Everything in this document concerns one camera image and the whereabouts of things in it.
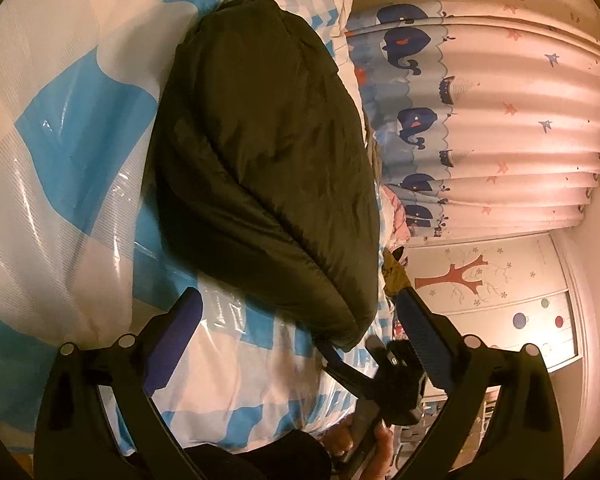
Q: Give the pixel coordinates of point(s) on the dark olive puffer jacket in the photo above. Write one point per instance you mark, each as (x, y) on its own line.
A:
(270, 160)

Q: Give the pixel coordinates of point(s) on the person's right hand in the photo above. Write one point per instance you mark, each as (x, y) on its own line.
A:
(382, 452)

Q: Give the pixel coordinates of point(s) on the pink cloth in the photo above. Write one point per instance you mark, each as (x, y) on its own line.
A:
(397, 215)

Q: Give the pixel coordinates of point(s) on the white wardrobe with tree decal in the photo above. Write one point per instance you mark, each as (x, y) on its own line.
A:
(505, 300)

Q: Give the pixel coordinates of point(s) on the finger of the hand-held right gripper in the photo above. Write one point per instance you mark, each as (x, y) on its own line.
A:
(347, 372)
(379, 349)

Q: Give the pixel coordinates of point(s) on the pink whale print curtain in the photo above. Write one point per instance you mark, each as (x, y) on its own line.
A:
(505, 135)

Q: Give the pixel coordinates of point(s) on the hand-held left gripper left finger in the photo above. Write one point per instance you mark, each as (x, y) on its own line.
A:
(180, 340)

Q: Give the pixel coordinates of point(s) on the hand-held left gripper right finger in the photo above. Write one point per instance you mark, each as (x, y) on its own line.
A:
(426, 335)

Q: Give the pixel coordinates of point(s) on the blue white checkered blanket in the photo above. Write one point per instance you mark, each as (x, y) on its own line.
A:
(70, 160)

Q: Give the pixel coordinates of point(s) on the olive yellow cloth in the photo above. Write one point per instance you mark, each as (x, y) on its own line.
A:
(394, 275)

